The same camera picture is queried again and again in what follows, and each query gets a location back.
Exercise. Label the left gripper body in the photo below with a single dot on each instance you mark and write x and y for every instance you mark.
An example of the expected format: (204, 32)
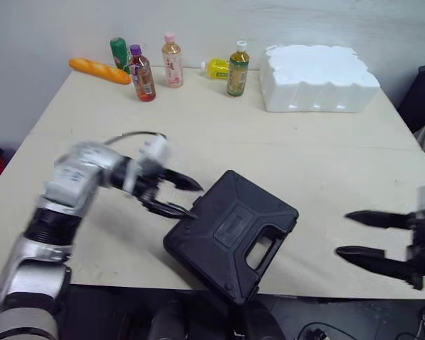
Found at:
(145, 186)

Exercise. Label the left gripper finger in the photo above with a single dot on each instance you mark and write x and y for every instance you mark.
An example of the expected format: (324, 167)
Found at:
(182, 180)
(170, 209)

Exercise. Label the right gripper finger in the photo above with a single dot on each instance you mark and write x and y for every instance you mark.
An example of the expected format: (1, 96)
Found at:
(375, 260)
(382, 219)

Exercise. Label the black plastic tool case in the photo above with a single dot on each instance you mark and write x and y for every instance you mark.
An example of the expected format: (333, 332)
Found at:
(216, 244)

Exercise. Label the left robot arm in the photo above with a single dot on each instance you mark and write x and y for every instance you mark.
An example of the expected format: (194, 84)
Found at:
(74, 177)

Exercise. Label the robot body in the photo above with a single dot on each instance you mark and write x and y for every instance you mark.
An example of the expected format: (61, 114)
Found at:
(170, 315)

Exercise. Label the purple cap red drink bottle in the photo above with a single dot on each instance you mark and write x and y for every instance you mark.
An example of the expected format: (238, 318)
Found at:
(143, 78)

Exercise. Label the yellow drink bottle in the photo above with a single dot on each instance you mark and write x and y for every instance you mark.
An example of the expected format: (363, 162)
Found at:
(217, 69)

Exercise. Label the pink cap drink bottle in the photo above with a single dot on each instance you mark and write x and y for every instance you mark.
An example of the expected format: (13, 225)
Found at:
(172, 63)

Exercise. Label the white cap green tea bottle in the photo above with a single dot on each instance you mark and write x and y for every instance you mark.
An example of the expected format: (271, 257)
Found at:
(238, 74)

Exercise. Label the toy bread loaf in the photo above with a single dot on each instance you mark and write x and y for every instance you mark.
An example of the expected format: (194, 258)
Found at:
(99, 70)

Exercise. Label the black chair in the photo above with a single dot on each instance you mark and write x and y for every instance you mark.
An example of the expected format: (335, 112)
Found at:
(419, 99)

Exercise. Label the white foam box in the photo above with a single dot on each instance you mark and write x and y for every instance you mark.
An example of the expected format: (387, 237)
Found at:
(315, 81)

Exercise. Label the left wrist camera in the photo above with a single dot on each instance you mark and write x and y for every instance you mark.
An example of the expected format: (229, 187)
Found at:
(155, 152)

